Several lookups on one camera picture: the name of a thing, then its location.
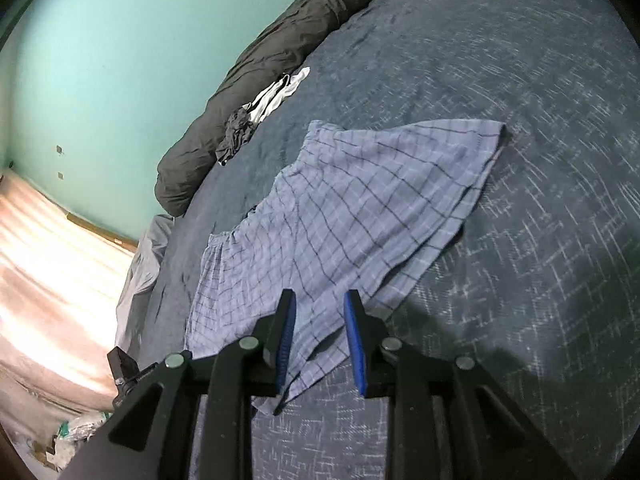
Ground dark grey garment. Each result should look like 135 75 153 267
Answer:
214 104 259 167

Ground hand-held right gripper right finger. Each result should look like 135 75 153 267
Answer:
344 289 581 480

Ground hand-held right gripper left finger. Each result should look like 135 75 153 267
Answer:
57 288 297 480

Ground pink curtain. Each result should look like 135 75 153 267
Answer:
0 174 139 413

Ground blue plaid shorts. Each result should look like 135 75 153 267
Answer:
184 118 509 417

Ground rolled dark grey duvet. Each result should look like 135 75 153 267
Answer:
153 0 402 219

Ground white garment with black trim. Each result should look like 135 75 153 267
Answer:
247 66 312 124

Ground light grey cloth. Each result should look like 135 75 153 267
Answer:
115 213 174 357

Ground wooden window frame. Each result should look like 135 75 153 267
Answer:
66 213 139 252

